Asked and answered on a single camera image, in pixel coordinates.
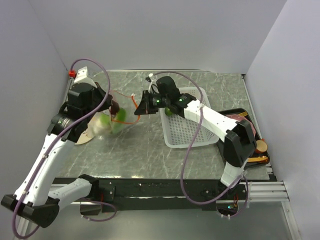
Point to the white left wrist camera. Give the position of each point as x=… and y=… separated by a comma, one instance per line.
x=83, y=75

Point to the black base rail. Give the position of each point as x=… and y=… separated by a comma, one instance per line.
x=134, y=194

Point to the white cauliflower toy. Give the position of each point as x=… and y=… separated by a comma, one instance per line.
x=99, y=125

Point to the gold fork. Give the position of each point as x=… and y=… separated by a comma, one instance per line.
x=243, y=114

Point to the black tray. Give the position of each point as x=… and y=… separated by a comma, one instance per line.
x=220, y=144

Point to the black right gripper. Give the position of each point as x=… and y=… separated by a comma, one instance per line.
x=144, y=107

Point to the dark red apple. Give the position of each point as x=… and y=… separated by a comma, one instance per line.
x=114, y=108

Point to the yellow round plate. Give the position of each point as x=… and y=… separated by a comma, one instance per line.
x=85, y=137

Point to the brown cup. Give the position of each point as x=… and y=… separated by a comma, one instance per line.
x=261, y=146

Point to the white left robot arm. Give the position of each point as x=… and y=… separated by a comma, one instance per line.
x=34, y=200

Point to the watermelon slice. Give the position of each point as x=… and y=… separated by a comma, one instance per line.
x=118, y=121

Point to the pink plate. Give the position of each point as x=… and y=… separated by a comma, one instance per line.
x=242, y=118

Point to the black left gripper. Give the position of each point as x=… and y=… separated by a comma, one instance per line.
x=99, y=90

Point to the aluminium frame rail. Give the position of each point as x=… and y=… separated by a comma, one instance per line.
x=257, y=219

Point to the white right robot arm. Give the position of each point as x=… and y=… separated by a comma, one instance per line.
x=237, y=136

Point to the white plastic basket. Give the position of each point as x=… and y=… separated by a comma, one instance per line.
x=178, y=132

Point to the green orange mango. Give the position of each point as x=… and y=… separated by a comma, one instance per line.
x=168, y=112

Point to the clear zip bag orange zipper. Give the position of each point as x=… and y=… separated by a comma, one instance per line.
x=127, y=102

